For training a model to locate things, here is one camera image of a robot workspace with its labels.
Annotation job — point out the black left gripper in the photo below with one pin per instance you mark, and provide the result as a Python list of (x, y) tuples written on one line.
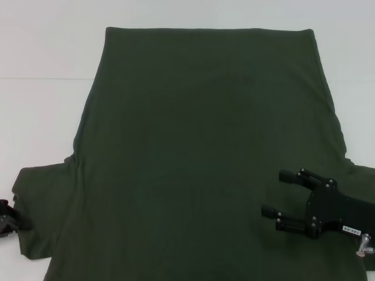
[(4, 226)]

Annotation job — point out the dark green t-shirt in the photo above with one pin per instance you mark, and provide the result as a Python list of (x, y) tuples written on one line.
[(190, 131)]

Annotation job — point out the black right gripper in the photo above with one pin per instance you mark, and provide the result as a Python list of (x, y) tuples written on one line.
[(340, 212)]

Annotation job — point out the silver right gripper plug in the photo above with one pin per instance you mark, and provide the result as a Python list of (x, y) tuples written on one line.
[(363, 247)]

